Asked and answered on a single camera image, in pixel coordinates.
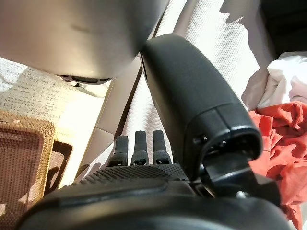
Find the white textured blanket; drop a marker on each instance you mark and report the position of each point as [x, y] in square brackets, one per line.
[216, 48]

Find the orange garment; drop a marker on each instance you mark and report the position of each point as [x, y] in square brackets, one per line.
[283, 143]

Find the grey patterned rug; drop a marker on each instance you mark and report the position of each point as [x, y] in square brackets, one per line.
[31, 95]

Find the white garment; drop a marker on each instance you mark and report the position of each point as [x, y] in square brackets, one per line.
[283, 79]

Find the white cloth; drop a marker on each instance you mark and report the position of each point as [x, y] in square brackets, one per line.
[108, 134]

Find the woven beige laundry basket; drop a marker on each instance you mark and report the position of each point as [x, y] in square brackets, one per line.
[24, 143]

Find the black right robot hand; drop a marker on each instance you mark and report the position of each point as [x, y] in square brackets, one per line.
[192, 95]

